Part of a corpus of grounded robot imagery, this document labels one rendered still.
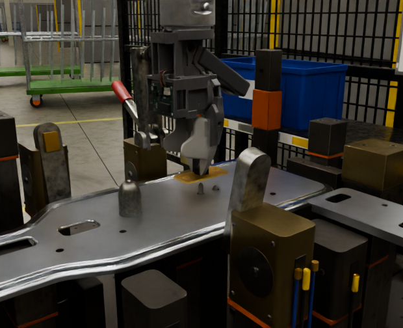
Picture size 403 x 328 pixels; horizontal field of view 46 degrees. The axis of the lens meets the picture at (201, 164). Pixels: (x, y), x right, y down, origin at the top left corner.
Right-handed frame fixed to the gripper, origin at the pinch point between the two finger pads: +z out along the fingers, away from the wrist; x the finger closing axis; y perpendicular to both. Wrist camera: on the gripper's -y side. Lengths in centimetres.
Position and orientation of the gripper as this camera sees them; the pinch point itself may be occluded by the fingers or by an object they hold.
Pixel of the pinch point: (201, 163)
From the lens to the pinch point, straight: 72.8
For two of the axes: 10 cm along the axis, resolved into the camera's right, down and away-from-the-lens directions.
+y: -7.9, 1.9, -5.8
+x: 6.1, 2.3, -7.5
